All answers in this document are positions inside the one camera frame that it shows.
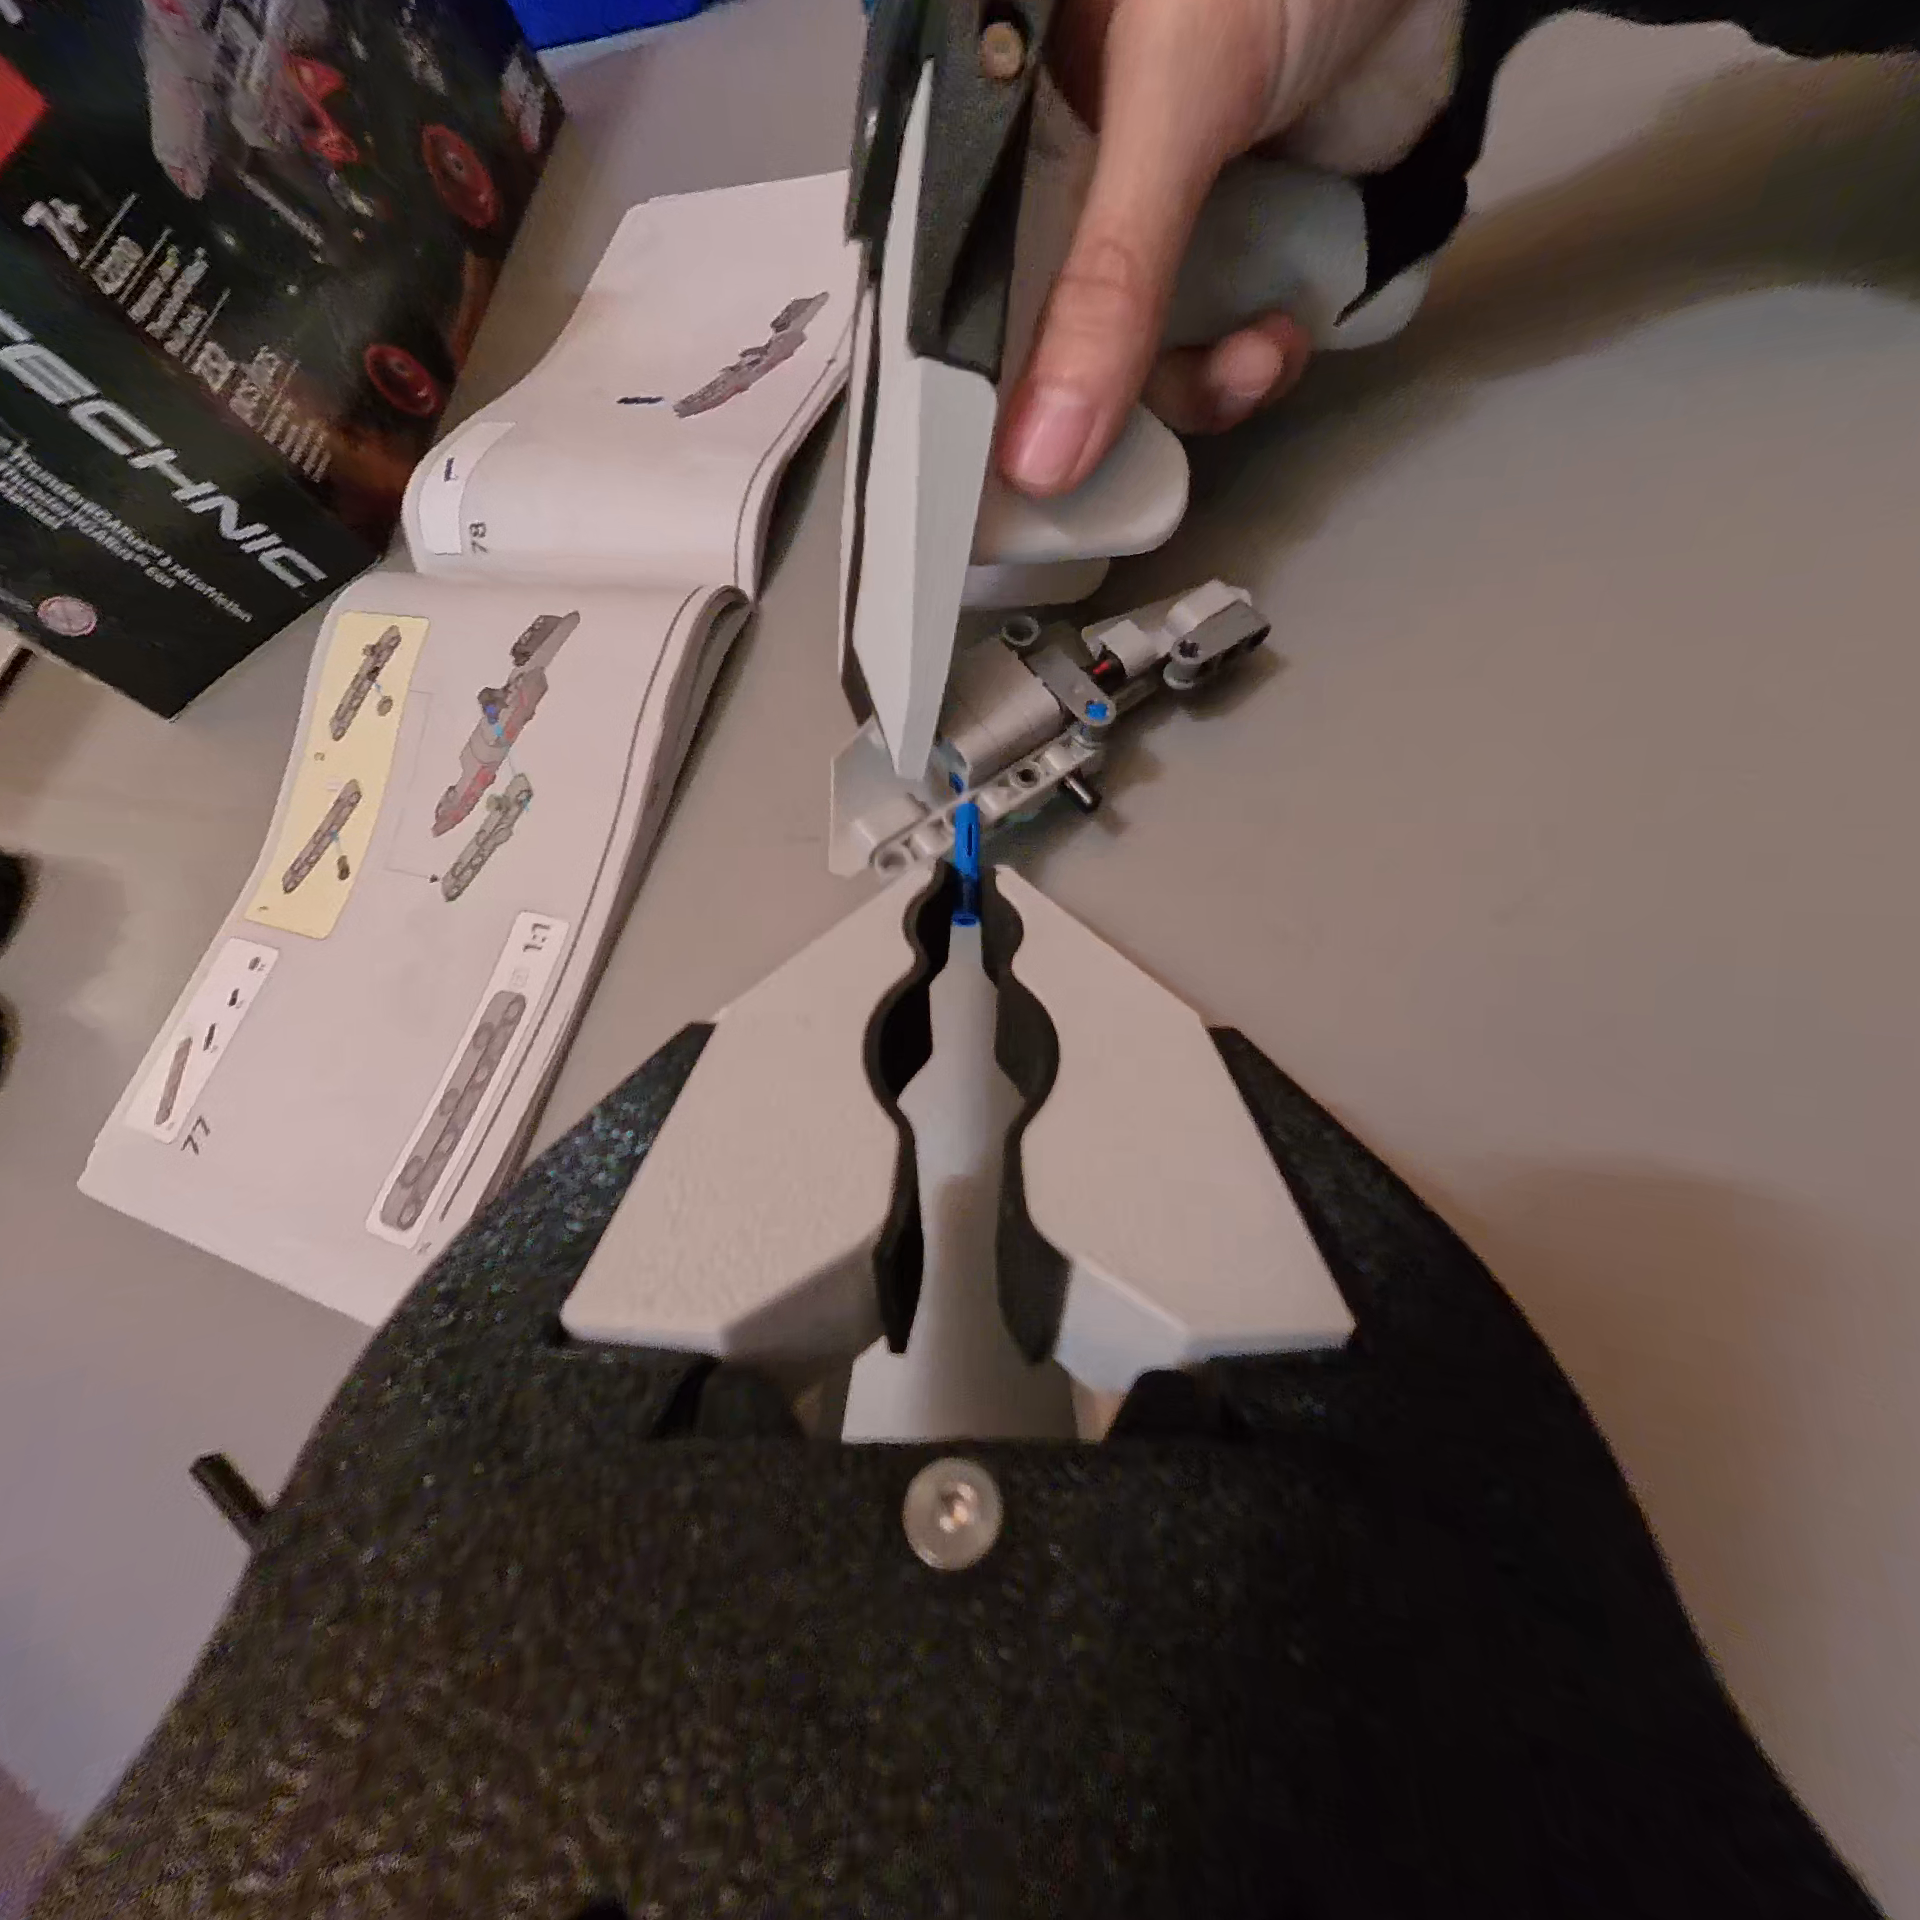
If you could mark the building instruction booklet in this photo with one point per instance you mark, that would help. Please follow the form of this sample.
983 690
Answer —
451 900

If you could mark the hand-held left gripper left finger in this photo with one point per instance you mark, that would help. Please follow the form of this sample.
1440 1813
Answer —
736 1184

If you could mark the blue plastic bin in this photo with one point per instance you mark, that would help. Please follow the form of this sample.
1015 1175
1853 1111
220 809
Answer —
630 16

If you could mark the blue toy connector pin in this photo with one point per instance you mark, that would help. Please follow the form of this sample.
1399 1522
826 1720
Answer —
967 857

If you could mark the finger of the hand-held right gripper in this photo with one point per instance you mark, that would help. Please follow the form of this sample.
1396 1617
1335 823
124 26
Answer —
854 512
922 571

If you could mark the black toy box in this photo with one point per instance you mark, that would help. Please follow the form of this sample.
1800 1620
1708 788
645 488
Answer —
196 376

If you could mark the grey desk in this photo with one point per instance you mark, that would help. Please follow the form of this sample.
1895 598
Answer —
1502 900

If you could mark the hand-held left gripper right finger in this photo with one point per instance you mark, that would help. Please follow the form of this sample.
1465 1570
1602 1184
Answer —
1184 1184

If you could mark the long black toy axle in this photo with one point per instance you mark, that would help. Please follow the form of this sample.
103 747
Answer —
229 1497

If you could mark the person's right hand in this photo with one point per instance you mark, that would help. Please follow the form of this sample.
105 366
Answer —
1170 181

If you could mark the grey toy brick assembly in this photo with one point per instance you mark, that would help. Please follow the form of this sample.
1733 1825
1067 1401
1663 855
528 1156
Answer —
1035 720

